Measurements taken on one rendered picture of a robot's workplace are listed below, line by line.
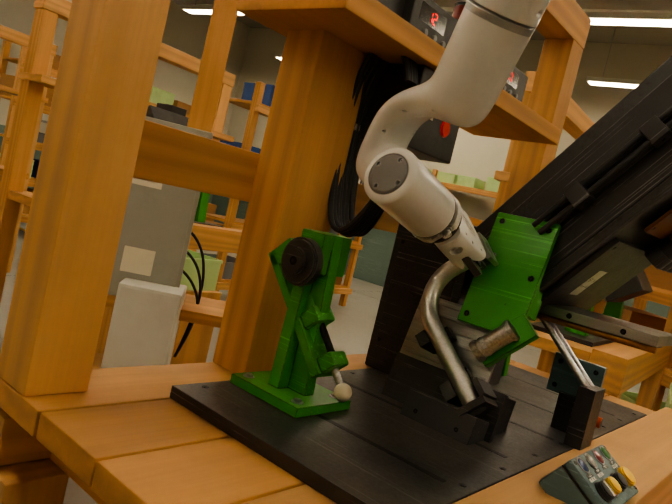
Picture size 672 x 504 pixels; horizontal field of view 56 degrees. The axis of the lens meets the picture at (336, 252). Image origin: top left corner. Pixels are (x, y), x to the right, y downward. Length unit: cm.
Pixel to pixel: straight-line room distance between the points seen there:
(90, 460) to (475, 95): 62
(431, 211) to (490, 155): 1006
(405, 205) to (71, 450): 51
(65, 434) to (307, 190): 57
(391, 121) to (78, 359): 54
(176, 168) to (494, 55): 53
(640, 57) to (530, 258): 969
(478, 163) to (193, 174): 1003
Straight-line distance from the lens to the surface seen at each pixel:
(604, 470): 102
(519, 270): 112
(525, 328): 108
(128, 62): 90
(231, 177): 113
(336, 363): 96
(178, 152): 105
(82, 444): 81
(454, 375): 106
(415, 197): 85
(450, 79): 82
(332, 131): 116
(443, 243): 97
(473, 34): 81
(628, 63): 1075
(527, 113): 155
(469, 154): 1108
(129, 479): 75
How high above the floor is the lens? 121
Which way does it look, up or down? 4 degrees down
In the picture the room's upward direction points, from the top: 13 degrees clockwise
